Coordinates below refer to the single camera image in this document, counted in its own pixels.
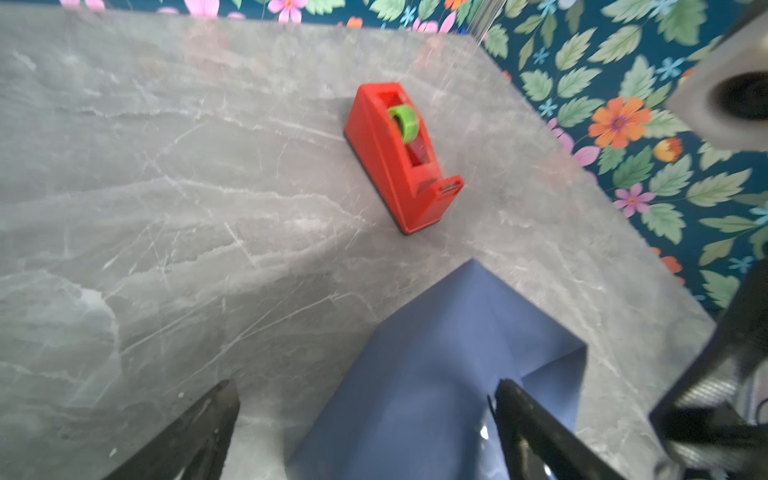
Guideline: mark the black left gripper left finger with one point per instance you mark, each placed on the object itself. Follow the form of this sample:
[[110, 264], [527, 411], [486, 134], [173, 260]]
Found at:
[[194, 446]]

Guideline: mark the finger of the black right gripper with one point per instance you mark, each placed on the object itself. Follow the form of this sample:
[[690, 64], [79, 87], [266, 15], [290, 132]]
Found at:
[[695, 420]]

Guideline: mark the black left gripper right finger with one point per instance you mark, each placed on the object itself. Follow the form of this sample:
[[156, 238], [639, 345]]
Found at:
[[536, 445]]

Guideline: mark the red tape dispenser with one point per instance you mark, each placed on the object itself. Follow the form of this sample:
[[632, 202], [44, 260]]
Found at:
[[391, 140]]

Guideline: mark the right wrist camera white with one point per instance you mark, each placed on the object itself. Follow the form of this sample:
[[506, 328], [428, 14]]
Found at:
[[724, 100]]

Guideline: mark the aluminium corner frame post right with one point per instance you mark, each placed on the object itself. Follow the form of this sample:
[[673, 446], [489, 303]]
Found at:
[[482, 15]]

